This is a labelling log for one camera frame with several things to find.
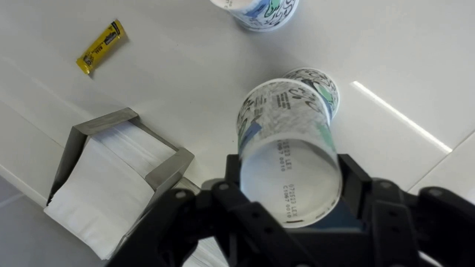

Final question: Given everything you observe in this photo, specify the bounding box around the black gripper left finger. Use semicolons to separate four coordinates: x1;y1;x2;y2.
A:
105;155;317;267

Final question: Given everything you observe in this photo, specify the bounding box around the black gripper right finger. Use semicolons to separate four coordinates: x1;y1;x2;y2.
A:
338;153;475;267

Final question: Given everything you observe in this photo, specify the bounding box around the white napkin stack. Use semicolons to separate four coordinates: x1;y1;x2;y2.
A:
43;120;176;263

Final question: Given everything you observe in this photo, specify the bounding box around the metal napkin holder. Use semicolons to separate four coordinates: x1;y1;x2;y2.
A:
46;107;196;247

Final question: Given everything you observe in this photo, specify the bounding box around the yellow packet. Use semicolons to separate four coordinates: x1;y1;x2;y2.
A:
74;18;129;77

